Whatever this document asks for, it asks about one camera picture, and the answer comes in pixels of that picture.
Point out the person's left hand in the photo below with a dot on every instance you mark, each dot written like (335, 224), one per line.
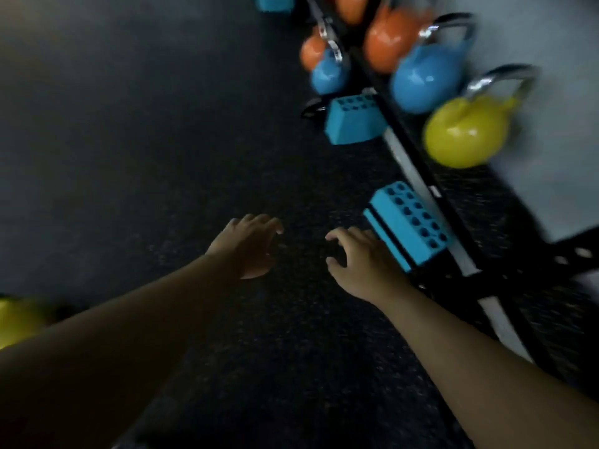
(248, 247)

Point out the person's right hand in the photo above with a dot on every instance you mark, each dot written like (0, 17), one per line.
(369, 271)

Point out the black Rogue storage rack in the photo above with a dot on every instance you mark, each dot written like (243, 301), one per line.
(491, 205)

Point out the yellow kettlebell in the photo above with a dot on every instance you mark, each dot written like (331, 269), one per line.
(463, 130)
(18, 322)

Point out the small blue kettlebell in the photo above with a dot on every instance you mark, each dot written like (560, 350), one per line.
(327, 77)

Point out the large blue kettlebell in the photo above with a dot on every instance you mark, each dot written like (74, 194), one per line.
(426, 79)

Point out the small orange kettlebell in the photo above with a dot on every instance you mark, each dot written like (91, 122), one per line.
(311, 53)

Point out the large orange kettlebell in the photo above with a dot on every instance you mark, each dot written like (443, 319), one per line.
(388, 42)

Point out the person's left forearm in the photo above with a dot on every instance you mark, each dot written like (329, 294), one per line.
(117, 360)

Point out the person's right forearm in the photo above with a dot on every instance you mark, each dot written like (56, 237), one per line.
(491, 378)

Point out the teal plastic block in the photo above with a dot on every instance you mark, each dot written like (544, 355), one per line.
(407, 224)
(273, 2)
(351, 121)

